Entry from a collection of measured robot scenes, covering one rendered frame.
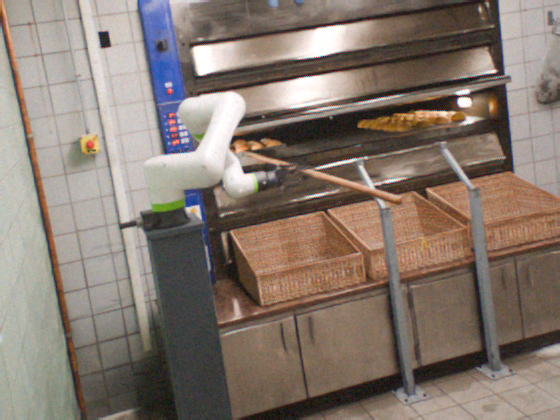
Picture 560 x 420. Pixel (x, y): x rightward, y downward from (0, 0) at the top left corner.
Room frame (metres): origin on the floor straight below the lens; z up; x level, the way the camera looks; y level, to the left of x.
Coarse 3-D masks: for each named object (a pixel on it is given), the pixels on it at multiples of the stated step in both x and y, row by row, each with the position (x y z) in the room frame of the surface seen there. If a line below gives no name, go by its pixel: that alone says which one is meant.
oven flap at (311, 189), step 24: (456, 144) 3.59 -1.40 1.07; (480, 144) 3.61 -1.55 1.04; (336, 168) 3.42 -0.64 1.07; (384, 168) 3.46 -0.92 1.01; (408, 168) 3.48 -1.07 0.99; (432, 168) 3.51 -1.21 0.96; (216, 192) 3.26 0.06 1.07; (264, 192) 3.30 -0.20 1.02; (288, 192) 3.32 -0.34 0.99; (312, 192) 3.34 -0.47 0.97; (336, 192) 3.34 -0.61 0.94
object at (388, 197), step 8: (248, 152) 3.64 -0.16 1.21; (264, 160) 3.34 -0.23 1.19; (272, 160) 3.21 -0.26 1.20; (280, 160) 3.12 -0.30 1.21; (288, 168) 2.98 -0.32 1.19; (312, 176) 2.69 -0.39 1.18; (320, 176) 2.60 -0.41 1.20; (328, 176) 2.53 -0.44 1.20; (344, 184) 2.37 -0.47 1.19; (352, 184) 2.31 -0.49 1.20; (360, 184) 2.27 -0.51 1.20; (360, 192) 2.25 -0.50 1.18; (368, 192) 2.18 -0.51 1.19; (376, 192) 2.13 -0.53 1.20; (384, 192) 2.09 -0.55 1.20; (384, 200) 2.07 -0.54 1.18; (392, 200) 2.02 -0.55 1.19; (400, 200) 2.00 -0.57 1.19
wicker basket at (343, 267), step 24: (312, 216) 3.31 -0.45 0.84; (240, 240) 3.21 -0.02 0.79; (264, 240) 3.23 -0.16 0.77; (288, 240) 3.25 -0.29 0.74; (312, 240) 3.27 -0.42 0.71; (336, 240) 3.17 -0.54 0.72; (240, 264) 3.09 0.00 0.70; (264, 264) 3.19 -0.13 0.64; (288, 264) 3.21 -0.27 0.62; (312, 264) 2.82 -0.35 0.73; (336, 264) 2.84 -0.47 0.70; (360, 264) 2.87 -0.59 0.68; (264, 288) 2.77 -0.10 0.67; (288, 288) 2.93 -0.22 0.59; (312, 288) 2.82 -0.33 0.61; (336, 288) 2.84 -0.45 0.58
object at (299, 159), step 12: (480, 120) 3.64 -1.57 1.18; (492, 120) 3.62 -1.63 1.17; (420, 132) 3.54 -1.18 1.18; (432, 132) 3.53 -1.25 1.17; (444, 132) 3.55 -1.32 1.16; (456, 132) 3.57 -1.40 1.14; (360, 144) 3.44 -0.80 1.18; (372, 144) 3.45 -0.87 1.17; (384, 144) 3.46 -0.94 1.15; (300, 156) 3.35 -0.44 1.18; (312, 156) 3.36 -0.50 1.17; (324, 156) 3.38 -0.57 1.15; (252, 168) 3.29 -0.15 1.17; (264, 168) 3.30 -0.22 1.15
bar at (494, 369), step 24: (432, 144) 3.12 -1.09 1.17; (312, 168) 2.97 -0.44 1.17; (360, 168) 3.00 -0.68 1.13; (456, 168) 3.03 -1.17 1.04; (384, 216) 2.80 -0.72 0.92; (480, 216) 2.91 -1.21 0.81; (384, 240) 2.82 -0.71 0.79; (480, 240) 2.90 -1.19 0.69; (480, 264) 2.91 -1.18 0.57; (480, 288) 2.93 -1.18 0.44; (408, 360) 2.80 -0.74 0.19; (408, 384) 2.80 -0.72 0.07
